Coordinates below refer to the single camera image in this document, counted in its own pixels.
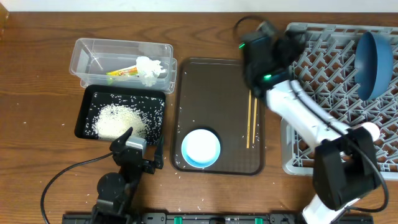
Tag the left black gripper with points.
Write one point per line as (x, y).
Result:
(150, 168)

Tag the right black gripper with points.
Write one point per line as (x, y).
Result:
(294, 51)

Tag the pile of rice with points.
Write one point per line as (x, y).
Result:
(114, 120)

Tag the light blue white bowl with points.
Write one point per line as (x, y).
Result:
(201, 148)

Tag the yellow green snack wrapper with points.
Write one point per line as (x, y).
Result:
(124, 72)

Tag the white tissue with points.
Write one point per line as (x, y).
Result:
(148, 70)

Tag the dark blue plate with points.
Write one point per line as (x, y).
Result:
(374, 63)

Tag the white cup pink inside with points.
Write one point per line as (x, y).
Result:
(372, 129)

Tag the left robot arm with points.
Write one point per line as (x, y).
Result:
(116, 189)

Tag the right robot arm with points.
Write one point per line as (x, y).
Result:
(345, 172)

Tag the grey dishwasher rack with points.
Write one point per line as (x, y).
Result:
(326, 72)

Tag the black plastic tray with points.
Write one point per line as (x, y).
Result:
(151, 104)

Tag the left wooden chopstick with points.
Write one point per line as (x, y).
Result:
(249, 120)

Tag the wooden chopstick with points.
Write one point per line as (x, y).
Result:
(254, 120)
(249, 120)

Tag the right wooden chopstick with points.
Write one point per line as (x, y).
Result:
(254, 120)

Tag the brown serving tray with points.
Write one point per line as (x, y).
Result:
(213, 95)

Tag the clear plastic bin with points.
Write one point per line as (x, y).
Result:
(93, 59)

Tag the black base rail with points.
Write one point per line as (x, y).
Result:
(162, 218)

